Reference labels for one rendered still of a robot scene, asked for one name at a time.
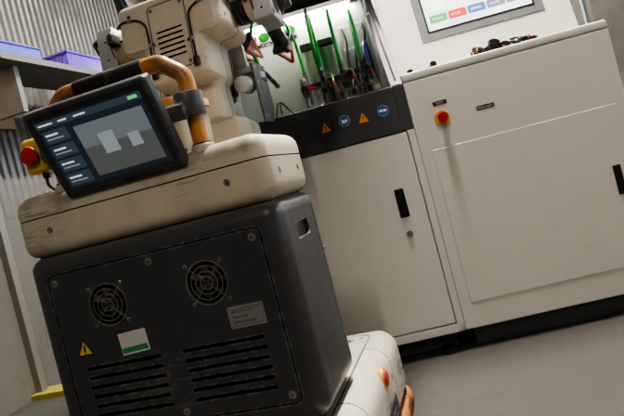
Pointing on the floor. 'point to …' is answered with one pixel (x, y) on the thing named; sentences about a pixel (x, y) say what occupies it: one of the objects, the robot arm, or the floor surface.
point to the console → (517, 155)
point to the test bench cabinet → (408, 345)
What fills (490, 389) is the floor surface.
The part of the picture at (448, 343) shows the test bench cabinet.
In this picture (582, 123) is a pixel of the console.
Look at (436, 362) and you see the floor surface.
